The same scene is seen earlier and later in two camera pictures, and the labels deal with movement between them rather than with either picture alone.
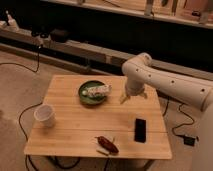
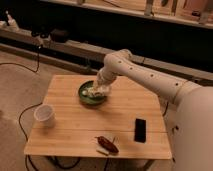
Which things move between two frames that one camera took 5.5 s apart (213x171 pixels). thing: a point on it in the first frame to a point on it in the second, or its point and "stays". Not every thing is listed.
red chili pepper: [107, 145] stays
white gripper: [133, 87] to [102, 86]
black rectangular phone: [140, 131] stays
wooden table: [91, 120] stays
